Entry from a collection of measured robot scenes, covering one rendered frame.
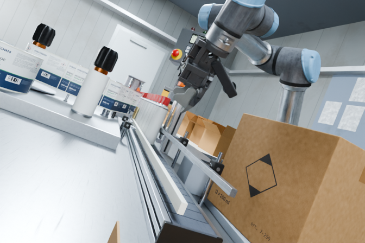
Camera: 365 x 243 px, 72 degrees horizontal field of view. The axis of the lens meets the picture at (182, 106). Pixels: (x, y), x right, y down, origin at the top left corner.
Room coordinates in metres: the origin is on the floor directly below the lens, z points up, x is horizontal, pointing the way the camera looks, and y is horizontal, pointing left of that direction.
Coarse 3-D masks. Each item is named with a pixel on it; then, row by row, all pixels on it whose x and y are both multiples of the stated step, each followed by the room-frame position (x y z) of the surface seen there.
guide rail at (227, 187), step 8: (168, 136) 0.88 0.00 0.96; (176, 144) 0.77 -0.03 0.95; (184, 152) 0.68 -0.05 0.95; (192, 160) 0.61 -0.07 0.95; (200, 160) 0.58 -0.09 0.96; (200, 168) 0.55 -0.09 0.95; (208, 168) 0.52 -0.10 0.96; (216, 176) 0.48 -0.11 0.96; (224, 184) 0.44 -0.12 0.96; (232, 192) 0.42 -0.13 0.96
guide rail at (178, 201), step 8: (136, 128) 1.13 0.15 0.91; (144, 136) 0.93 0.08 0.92; (144, 144) 0.82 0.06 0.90; (152, 152) 0.69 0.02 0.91; (152, 160) 0.66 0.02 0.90; (160, 168) 0.56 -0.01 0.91; (160, 176) 0.54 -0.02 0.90; (168, 176) 0.51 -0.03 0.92; (168, 184) 0.48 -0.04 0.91; (168, 192) 0.46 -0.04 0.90; (176, 192) 0.43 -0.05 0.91; (176, 200) 0.42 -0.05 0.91; (184, 200) 0.41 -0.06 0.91; (176, 208) 0.40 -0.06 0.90; (184, 208) 0.40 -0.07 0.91
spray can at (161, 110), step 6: (162, 102) 1.01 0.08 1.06; (168, 102) 1.02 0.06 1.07; (156, 108) 1.01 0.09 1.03; (162, 108) 1.00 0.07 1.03; (156, 114) 1.00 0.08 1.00; (162, 114) 1.00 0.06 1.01; (150, 120) 1.01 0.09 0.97; (156, 120) 1.00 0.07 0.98; (162, 120) 1.01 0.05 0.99; (150, 126) 1.00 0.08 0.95; (156, 126) 1.00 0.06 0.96; (150, 132) 1.00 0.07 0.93; (156, 132) 1.01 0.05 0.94; (150, 138) 1.00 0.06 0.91; (150, 144) 1.01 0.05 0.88
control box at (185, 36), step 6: (186, 30) 1.30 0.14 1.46; (192, 30) 1.30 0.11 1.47; (180, 36) 1.31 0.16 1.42; (186, 36) 1.29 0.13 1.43; (204, 36) 1.26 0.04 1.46; (180, 42) 1.30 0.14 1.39; (186, 42) 1.29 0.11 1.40; (174, 48) 1.31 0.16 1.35; (180, 48) 1.30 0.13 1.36; (180, 54) 1.29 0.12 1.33; (174, 60) 1.30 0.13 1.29; (180, 60) 1.29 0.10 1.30; (180, 66) 1.35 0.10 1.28
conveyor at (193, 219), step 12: (144, 156) 0.77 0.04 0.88; (168, 168) 0.75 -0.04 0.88; (156, 180) 0.58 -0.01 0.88; (180, 192) 0.57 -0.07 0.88; (168, 204) 0.46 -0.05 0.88; (192, 204) 0.52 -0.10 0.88; (180, 216) 0.43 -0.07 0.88; (192, 216) 0.46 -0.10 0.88; (192, 228) 0.41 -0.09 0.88; (204, 228) 0.43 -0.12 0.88
